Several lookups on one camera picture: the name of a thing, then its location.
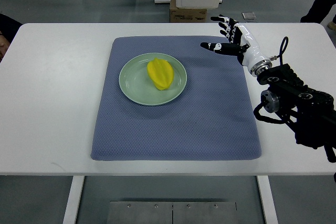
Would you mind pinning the blue textured mat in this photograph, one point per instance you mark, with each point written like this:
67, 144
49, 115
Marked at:
211, 120

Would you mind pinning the white table leg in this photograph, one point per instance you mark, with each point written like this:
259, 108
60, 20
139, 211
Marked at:
267, 201
73, 202

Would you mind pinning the right white table leg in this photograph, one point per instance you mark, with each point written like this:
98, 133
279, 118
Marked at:
267, 201

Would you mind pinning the metal base plate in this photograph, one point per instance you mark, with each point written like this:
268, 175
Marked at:
172, 212

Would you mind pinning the brown cardboard box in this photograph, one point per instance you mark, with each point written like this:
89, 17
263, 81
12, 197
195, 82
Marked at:
180, 15

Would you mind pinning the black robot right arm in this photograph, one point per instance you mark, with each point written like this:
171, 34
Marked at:
309, 113

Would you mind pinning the yellow starfruit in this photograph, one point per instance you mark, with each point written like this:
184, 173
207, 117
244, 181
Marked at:
161, 73

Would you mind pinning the seated person at left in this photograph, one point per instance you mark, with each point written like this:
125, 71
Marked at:
9, 27

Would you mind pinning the left white table leg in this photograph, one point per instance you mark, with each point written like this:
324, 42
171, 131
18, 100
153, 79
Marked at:
73, 202

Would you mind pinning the small grey floor plate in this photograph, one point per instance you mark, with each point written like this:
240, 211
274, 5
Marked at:
249, 16

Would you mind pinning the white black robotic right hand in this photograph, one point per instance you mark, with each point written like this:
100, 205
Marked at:
241, 43

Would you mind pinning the standing person dark trousers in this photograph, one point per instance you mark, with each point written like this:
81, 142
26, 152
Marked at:
318, 11

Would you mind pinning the white floor bar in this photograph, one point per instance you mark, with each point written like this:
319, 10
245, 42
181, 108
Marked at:
168, 1

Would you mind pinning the light green plate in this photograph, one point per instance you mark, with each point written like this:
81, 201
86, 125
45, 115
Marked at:
136, 84

